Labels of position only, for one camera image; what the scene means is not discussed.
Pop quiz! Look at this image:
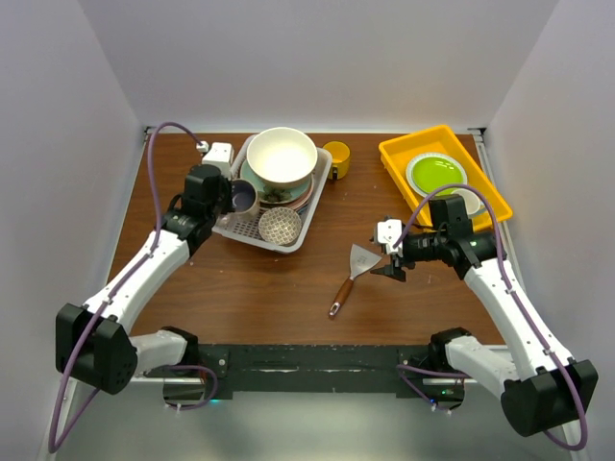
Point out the pink mug purple interior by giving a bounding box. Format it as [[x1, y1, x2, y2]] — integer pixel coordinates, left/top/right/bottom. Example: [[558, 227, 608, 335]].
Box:
[[231, 179, 259, 221]]

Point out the white perforated plastic basket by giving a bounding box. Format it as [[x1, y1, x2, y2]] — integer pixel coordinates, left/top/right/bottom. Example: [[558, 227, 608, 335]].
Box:
[[213, 134, 332, 254]]

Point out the mint green flower plate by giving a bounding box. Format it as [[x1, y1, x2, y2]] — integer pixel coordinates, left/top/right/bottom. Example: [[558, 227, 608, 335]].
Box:
[[239, 161, 311, 205]]

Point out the white bowl patterned inside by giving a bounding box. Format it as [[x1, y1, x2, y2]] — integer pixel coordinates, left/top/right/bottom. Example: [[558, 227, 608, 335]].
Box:
[[246, 127, 318, 188]]

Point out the small brown patterned bowl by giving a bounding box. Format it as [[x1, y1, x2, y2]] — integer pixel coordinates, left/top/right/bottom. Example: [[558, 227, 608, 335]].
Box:
[[258, 207, 302, 246]]

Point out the pink polka dot plate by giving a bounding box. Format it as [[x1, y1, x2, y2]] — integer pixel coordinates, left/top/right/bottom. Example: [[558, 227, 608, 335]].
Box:
[[260, 191, 313, 213]]

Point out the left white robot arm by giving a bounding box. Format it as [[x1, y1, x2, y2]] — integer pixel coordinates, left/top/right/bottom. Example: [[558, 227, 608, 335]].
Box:
[[56, 165, 234, 395]]

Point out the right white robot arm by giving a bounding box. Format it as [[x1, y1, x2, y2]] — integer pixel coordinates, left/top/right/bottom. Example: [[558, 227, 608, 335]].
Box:
[[373, 194, 599, 450]]

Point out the light blue mug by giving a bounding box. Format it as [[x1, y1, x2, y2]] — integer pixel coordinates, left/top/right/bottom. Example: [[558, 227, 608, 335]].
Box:
[[453, 188, 485, 219]]

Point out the green plate white rim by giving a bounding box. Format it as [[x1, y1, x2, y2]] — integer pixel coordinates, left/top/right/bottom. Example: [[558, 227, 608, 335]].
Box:
[[406, 152, 467, 197]]

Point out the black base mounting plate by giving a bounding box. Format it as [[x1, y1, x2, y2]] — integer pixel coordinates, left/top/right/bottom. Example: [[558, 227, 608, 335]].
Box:
[[142, 343, 484, 417]]

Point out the yellow plastic tray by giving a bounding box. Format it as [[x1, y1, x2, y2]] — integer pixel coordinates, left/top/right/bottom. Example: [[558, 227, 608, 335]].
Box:
[[379, 125, 513, 223]]

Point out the yellow mug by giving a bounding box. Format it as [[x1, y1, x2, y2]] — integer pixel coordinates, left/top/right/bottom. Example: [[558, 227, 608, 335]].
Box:
[[323, 141, 351, 181]]

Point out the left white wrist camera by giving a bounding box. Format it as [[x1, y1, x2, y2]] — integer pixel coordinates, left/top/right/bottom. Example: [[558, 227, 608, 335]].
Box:
[[196, 141, 234, 180]]

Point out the wooden handle metal scraper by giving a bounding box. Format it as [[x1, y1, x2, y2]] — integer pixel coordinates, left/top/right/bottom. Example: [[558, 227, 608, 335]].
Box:
[[328, 244, 381, 320]]

